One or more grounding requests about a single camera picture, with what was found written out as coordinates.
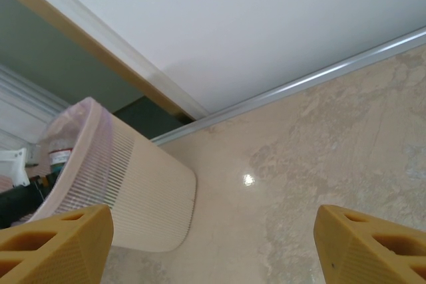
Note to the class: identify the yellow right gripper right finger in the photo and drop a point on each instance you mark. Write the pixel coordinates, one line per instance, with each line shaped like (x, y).
(362, 257)

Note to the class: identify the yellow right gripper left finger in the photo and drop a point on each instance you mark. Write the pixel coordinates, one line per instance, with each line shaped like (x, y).
(60, 250)

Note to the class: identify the clear bottle red white label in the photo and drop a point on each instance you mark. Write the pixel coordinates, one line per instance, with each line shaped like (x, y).
(61, 157)

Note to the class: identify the beige slatted waste bin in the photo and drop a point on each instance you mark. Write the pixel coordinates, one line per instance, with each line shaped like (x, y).
(149, 191)

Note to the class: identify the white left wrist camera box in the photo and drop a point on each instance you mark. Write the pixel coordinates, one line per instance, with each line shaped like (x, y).
(13, 164)

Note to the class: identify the wooden door frame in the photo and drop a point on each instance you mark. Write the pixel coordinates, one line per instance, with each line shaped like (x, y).
(100, 54)

